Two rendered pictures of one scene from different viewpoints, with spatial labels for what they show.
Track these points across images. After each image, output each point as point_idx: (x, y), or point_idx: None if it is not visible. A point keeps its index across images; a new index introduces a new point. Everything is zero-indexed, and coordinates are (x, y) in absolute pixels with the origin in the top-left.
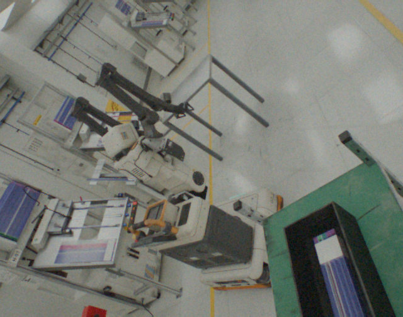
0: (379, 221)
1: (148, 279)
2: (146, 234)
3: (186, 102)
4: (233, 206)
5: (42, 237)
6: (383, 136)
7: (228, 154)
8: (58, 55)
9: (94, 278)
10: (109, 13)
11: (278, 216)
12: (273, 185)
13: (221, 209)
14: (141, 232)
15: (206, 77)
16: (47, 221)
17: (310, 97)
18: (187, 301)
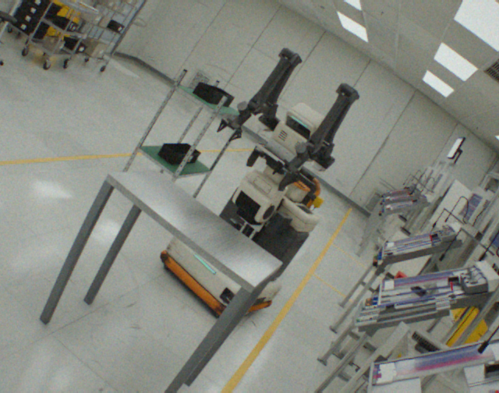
0: (189, 90)
1: (350, 323)
2: (309, 200)
3: (222, 118)
4: (228, 96)
5: (476, 264)
6: (69, 195)
7: (170, 371)
8: None
9: (430, 338)
10: None
11: (210, 107)
12: (153, 280)
13: (231, 195)
14: (313, 194)
15: (157, 175)
16: (483, 269)
17: (31, 242)
18: (311, 347)
